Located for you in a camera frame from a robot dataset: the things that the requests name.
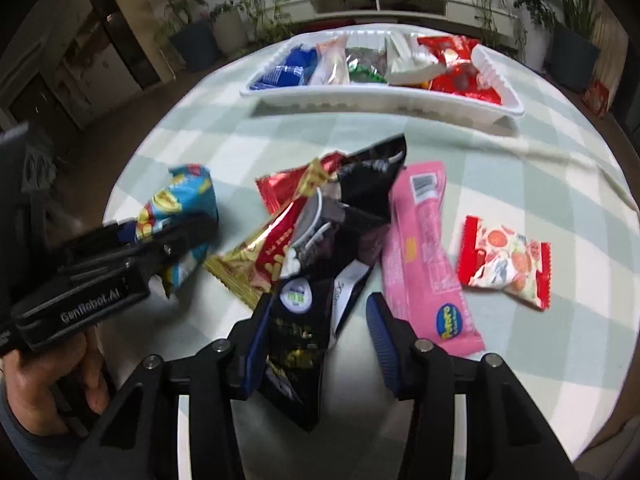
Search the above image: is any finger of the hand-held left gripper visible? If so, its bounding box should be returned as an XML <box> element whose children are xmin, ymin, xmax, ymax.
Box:
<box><xmin>145</xmin><ymin>211</ymin><xmax>219</xmax><ymax>281</ymax></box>
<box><xmin>102</xmin><ymin>219</ymin><xmax>151</xmax><ymax>246</ymax></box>

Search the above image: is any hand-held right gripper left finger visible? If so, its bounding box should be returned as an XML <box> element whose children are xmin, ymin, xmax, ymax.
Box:
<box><xmin>67</xmin><ymin>292</ymin><xmax>276</xmax><ymax>480</ymax></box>

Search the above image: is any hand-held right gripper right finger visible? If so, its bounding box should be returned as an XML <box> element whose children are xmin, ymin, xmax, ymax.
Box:
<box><xmin>366</xmin><ymin>291</ymin><xmax>573</xmax><ymax>480</ymax></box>

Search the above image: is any black gold snack packet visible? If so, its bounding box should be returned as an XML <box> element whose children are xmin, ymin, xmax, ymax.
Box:
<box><xmin>257</xmin><ymin>257</ymin><xmax>373</xmax><ymax>433</ymax></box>

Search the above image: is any light blue cartoon snack packet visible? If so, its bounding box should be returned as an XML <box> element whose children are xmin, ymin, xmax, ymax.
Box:
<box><xmin>135</xmin><ymin>163</ymin><xmax>219</xmax><ymax>298</ymax></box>

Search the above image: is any clear orange print snack packet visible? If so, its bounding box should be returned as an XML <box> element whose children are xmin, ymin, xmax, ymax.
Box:
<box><xmin>307</xmin><ymin>35</ymin><xmax>351</xmax><ymax>86</ymax></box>

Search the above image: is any white plastic tray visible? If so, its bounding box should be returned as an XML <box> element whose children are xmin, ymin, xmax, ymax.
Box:
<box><xmin>240</xmin><ymin>30</ymin><xmax>525</xmax><ymax>128</ymax></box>

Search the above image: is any clear green top snack bag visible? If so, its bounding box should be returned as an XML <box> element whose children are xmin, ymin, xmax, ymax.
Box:
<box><xmin>345</xmin><ymin>46</ymin><xmax>390</xmax><ymax>85</ymax></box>

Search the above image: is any person's left hand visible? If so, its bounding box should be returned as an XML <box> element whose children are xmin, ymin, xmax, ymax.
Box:
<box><xmin>0</xmin><ymin>332</ymin><xmax>111</xmax><ymax>436</ymax></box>

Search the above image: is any gold red snack packet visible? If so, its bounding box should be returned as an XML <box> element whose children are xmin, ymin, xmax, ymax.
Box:
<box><xmin>205</xmin><ymin>195</ymin><xmax>306</xmax><ymax>311</ymax></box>

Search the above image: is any red foil snack packet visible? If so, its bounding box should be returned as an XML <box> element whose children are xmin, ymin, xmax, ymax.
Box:
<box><xmin>255</xmin><ymin>151</ymin><xmax>347</xmax><ymax>216</ymax></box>

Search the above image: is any pink snack packet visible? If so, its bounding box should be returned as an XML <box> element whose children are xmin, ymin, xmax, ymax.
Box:
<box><xmin>381</xmin><ymin>161</ymin><xmax>486</xmax><ymax>357</ymax></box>

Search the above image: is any red white small snack packet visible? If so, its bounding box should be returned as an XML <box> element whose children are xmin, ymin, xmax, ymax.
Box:
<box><xmin>457</xmin><ymin>215</ymin><xmax>552</xmax><ymax>310</ymax></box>

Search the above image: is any round table with checkered cloth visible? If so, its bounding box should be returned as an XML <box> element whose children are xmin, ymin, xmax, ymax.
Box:
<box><xmin>102</xmin><ymin>22</ymin><xmax>640</xmax><ymax>466</ymax></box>

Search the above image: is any glossy black snack packet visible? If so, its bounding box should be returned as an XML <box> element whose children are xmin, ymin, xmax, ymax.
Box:
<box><xmin>287</xmin><ymin>133</ymin><xmax>408</xmax><ymax>281</ymax></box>

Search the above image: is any white shelving cabinet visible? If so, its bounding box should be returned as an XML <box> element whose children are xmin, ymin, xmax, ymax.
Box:
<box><xmin>0</xmin><ymin>0</ymin><xmax>166</xmax><ymax>131</ymax></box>

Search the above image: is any dark blue round plant pot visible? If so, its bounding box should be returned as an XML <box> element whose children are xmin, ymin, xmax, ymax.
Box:
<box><xmin>170</xmin><ymin>20</ymin><xmax>218</xmax><ymax>72</ymax></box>

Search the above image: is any grey plant pot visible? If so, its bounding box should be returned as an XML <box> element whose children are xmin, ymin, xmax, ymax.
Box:
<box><xmin>212</xmin><ymin>7</ymin><xmax>248</xmax><ymax>56</ymax></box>

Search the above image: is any trailing vine houseplant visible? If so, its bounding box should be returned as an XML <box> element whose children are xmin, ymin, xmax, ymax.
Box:
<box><xmin>470</xmin><ymin>0</ymin><xmax>526</xmax><ymax>46</ymax></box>
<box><xmin>242</xmin><ymin>0</ymin><xmax>296</xmax><ymax>43</ymax></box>

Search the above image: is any white television cabinet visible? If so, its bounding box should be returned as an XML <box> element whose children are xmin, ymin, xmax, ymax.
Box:
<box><xmin>277</xmin><ymin>0</ymin><xmax>521</xmax><ymax>23</ymax></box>

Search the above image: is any red paper bag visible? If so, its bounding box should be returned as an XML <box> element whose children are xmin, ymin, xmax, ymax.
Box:
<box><xmin>582</xmin><ymin>80</ymin><xmax>612</xmax><ymax>117</ymax></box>

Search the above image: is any white plant pot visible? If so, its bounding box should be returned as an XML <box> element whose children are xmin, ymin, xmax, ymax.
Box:
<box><xmin>522</xmin><ymin>22</ymin><xmax>551</xmax><ymax>71</ymax></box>

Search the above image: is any dark blue square plant pot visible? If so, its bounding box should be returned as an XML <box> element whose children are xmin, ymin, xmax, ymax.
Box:
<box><xmin>552</xmin><ymin>25</ymin><xmax>601</xmax><ymax>92</ymax></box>

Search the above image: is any bushy small houseplant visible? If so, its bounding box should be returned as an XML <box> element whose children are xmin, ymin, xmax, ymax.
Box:
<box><xmin>512</xmin><ymin>0</ymin><xmax>556</xmax><ymax>26</ymax></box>

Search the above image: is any beige curtain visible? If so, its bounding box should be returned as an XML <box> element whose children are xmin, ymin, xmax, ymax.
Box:
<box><xmin>595</xmin><ymin>0</ymin><xmax>628</xmax><ymax>91</ymax></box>

